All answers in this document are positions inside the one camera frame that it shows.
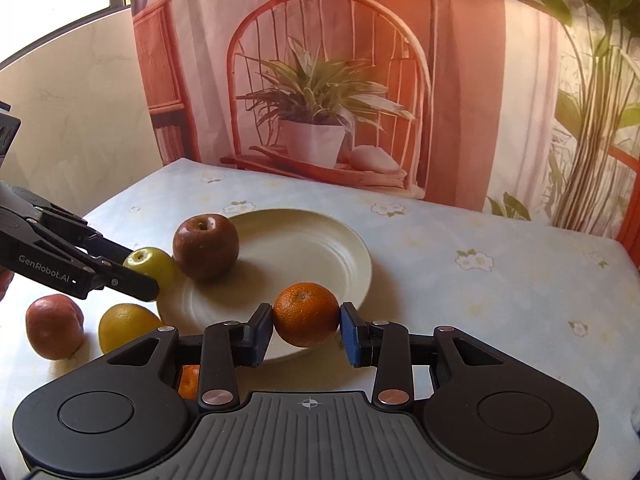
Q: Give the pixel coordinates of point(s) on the white round plate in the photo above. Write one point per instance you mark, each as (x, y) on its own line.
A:
(300, 255)

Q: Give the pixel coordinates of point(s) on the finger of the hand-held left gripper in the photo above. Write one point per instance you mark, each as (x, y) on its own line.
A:
(132, 285)
(100, 246)

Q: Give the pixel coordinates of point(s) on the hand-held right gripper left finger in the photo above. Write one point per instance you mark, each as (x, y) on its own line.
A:
(260, 332)

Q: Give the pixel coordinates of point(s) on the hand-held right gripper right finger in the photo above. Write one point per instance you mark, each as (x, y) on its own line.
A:
(352, 337)

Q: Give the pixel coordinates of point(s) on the floral tablecloth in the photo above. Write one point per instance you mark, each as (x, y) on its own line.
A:
(475, 320)

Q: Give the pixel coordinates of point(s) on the yellow-green apple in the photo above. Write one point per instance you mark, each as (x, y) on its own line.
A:
(152, 262)

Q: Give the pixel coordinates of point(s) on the printed wall tapestry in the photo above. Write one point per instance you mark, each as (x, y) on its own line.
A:
(450, 85)

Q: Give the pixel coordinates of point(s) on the dark red apple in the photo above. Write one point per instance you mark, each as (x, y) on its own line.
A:
(205, 249)

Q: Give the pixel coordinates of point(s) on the yellow citrus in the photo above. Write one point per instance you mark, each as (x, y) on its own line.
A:
(125, 327)

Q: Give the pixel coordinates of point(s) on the orange mandarin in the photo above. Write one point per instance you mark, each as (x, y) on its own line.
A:
(190, 380)
(306, 315)

